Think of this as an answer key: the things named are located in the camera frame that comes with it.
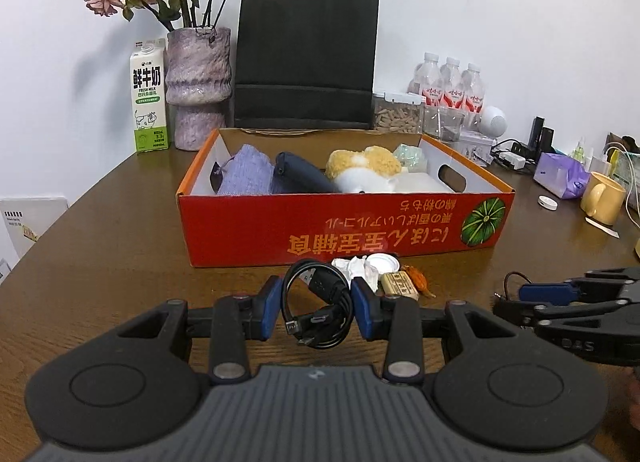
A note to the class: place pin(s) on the purple textured vase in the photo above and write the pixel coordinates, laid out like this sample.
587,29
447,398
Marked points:
198,83

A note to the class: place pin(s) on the white box on floor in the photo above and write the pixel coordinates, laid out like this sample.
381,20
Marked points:
27,219

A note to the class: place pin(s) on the yellow ceramic mug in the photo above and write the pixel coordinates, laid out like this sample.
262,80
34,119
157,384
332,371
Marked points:
603,199

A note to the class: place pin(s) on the orange candy wrapper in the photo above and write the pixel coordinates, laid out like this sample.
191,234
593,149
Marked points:
419,280

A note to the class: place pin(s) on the navy blue pouch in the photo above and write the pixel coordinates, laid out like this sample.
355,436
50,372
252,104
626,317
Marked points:
293,174

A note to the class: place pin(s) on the beige engraved block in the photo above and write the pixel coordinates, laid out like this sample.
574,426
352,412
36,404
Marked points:
398,283

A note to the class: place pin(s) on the red cardboard pumpkin box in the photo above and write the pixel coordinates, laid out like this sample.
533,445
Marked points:
277,229

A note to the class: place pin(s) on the water bottle right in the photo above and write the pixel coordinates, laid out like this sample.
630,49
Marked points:
473,89

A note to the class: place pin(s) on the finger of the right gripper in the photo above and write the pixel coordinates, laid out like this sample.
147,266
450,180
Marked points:
515,312
549,293

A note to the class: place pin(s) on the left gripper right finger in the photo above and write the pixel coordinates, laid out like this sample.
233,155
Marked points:
375,314

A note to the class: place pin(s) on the clear container of seeds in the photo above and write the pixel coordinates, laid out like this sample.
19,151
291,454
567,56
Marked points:
398,113

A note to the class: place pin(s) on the white charger with cable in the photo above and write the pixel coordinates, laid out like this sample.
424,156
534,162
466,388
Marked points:
512,154

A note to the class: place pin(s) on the water bottle left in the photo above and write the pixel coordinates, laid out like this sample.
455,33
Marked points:
427,80

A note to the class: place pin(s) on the black paper shopping bag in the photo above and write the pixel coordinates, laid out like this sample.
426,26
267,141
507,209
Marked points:
305,64

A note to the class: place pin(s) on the water bottle middle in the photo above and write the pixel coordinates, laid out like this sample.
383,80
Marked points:
452,84

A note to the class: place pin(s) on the white round speaker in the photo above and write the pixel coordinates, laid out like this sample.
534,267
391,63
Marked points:
492,122

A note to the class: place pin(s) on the purple knitted pouch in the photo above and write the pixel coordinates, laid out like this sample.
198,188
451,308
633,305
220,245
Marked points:
248,173

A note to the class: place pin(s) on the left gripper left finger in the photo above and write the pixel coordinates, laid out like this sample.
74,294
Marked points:
253,316

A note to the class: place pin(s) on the white floral tin box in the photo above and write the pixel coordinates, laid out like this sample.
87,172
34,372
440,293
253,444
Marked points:
475,146

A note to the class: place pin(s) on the white yellow plush toy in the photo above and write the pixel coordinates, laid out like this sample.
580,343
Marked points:
366,171

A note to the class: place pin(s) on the iridescent ball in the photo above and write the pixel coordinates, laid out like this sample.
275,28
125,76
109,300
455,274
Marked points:
412,159

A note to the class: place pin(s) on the water bottle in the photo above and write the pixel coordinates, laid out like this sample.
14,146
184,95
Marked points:
427,80
452,84
473,89

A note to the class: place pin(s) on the clear drinking glass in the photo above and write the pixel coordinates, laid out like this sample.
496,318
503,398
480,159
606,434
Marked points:
449,124

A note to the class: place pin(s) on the green white milk carton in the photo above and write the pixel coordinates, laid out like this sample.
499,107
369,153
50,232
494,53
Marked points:
148,103

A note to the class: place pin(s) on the purple tissue packet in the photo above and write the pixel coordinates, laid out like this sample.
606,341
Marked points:
561,175

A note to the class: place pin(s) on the white jar lid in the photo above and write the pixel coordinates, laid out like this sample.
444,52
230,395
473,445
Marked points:
384,263

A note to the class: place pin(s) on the small white round lid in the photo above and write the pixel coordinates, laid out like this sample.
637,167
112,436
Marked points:
547,203

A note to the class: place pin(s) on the white tissue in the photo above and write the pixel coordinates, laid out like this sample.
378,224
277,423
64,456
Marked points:
357,267

